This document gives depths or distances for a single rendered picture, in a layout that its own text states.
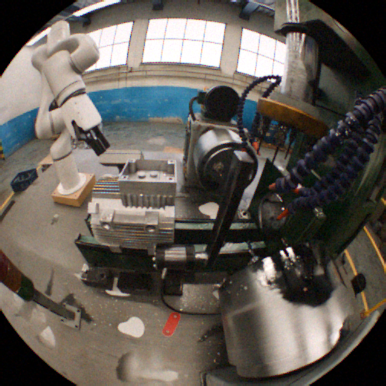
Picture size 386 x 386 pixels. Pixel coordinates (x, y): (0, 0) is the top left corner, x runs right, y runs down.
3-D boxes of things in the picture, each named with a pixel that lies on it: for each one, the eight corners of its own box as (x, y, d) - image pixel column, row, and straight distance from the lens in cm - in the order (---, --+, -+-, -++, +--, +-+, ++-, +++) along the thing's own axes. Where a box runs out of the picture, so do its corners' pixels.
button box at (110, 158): (143, 167, 67) (144, 155, 68) (140, 163, 60) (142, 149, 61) (105, 166, 72) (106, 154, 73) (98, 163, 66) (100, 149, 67)
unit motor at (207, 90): (217, 144, 122) (227, 88, 116) (229, 164, 93) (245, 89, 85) (181, 140, 118) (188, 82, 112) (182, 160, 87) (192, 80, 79)
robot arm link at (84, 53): (89, 24, 72) (107, 63, 48) (53, 50, 75) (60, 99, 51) (82, 11, 68) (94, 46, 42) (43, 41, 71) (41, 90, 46)
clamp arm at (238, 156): (214, 256, 39) (250, 152, 23) (215, 266, 38) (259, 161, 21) (198, 256, 39) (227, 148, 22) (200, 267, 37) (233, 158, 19)
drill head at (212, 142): (230, 164, 100) (239, 125, 93) (251, 204, 72) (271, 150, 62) (188, 160, 95) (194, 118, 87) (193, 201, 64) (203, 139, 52)
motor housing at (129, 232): (171, 214, 58) (175, 164, 46) (172, 261, 46) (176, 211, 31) (116, 210, 60) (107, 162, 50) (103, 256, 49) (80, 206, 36)
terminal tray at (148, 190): (174, 183, 45) (175, 159, 41) (175, 210, 36) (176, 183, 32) (130, 181, 46) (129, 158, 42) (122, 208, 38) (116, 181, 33)
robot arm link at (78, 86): (69, 98, 53) (73, 106, 52) (50, 104, 46) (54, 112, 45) (89, 80, 49) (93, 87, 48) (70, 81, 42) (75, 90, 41)
